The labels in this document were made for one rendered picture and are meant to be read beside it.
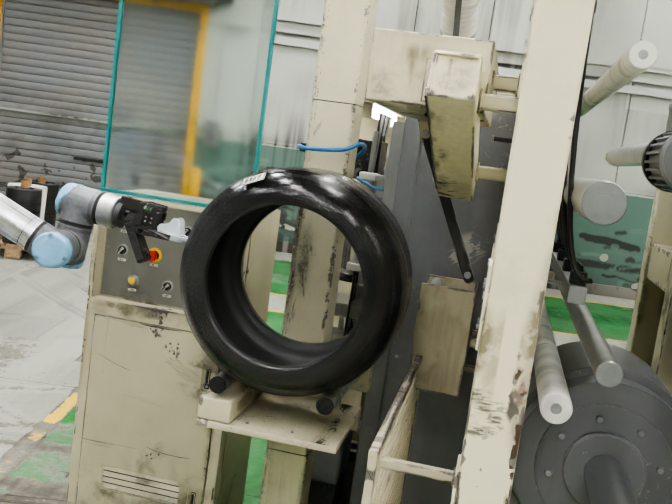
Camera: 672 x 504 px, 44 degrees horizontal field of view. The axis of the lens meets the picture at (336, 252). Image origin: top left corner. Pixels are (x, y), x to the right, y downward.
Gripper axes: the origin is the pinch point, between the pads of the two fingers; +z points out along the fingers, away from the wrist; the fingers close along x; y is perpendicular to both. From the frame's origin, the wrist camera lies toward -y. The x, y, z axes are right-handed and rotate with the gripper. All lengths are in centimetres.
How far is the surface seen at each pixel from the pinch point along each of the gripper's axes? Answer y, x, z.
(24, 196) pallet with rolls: -106, 533, -365
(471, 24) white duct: 82, 76, 50
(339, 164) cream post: 28.8, 26.8, 29.1
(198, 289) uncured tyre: -8.3, -12.1, 10.2
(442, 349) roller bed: -12, 20, 71
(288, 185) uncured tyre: 22.6, -11.5, 25.8
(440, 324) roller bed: -6, 20, 69
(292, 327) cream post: -20.5, 26.7, 27.8
